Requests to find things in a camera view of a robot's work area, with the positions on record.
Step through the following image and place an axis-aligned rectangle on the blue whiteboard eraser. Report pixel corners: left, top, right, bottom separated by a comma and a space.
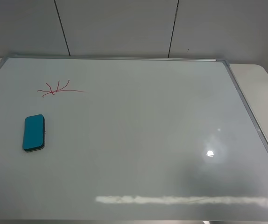
22, 114, 45, 152

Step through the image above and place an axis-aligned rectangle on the red marker scribble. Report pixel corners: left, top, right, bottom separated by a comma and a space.
36, 80, 87, 98

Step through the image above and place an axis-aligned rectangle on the white whiteboard with aluminium frame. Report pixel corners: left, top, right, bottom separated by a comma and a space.
0, 56, 268, 222

